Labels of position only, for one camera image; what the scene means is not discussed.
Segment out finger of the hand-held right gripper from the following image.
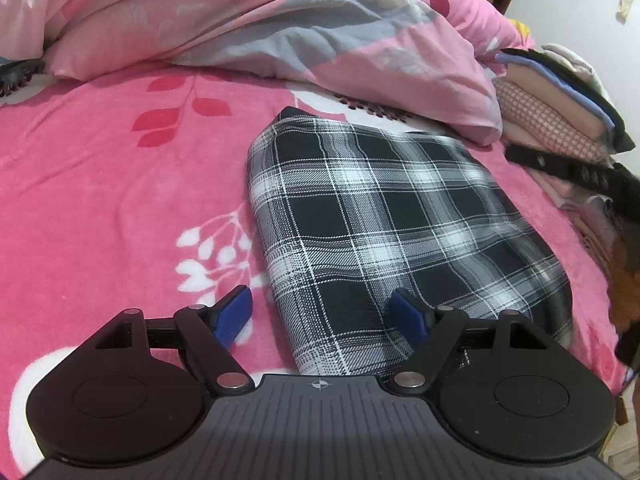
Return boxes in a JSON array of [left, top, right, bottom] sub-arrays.
[[504, 145, 617, 194]]

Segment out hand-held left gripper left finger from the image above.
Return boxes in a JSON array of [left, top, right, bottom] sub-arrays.
[[95, 285, 254, 391]]

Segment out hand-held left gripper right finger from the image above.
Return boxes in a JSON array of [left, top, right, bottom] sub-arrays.
[[389, 287, 548, 391]]

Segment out black white plaid pants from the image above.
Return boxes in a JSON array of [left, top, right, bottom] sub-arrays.
[[247, 107, 573, 376]]

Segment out stack of folded clothes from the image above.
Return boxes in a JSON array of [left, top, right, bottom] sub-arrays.
[[492, 42, 640, 271]]

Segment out person's right hand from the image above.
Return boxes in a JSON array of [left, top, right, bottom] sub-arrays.
[[609, 255, 640, 338]]

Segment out pink floral bed sheet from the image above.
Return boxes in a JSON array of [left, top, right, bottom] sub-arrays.
[[0, 55, 631, 476]]

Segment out pink floral quilt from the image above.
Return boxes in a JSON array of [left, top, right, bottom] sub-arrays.
[[0, 0, 536, 147]]

